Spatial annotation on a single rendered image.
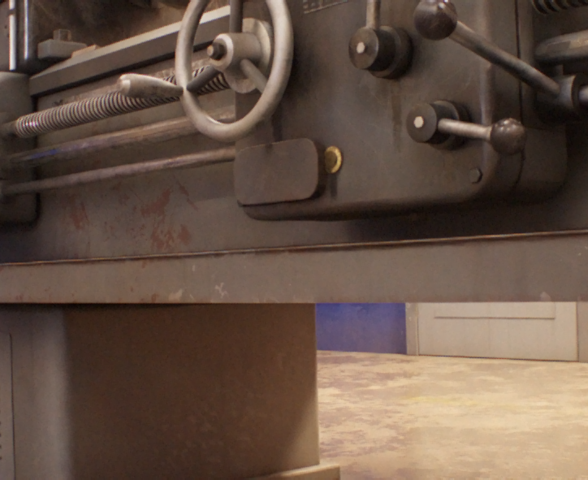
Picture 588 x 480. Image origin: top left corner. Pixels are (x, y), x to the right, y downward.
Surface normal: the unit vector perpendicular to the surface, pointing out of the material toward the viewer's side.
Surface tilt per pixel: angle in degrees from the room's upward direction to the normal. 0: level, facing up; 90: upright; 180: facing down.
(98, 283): 90
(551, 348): 90
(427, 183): 90
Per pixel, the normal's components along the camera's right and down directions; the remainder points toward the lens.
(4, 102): 0.66, -0.05
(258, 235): -0.75, 0.00
